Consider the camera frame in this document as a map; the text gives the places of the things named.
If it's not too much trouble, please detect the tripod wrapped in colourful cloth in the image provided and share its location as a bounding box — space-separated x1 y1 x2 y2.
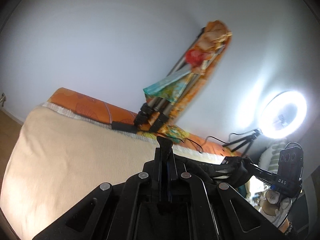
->
142 19 233 144

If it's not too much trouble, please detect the black t-shirt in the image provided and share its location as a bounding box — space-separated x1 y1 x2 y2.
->
156 135 251 190

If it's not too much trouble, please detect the person's right forearm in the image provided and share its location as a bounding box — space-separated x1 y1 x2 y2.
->
279 220 298 240

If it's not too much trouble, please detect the black ring light cable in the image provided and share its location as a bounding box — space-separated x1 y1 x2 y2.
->
205 130 258 148

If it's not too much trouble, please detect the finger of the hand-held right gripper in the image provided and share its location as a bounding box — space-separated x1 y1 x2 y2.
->
243 157 278 181

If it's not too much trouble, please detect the white ring light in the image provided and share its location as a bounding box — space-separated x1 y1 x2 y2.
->
260 90 307 139

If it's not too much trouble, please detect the small black tripod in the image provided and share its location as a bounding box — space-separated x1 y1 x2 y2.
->
222 129 262 157

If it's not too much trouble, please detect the green striped pillow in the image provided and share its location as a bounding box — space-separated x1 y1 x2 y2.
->
259 140 288 172

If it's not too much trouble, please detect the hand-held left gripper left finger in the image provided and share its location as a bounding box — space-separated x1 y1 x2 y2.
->
32 147 165 240

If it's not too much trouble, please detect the person's right hand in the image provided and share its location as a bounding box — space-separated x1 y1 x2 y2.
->
259 188 292 228

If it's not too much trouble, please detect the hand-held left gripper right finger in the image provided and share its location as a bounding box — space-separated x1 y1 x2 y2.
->
167 152 286 240

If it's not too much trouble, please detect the beige blanket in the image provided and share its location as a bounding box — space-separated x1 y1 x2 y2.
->
0 102 227 240

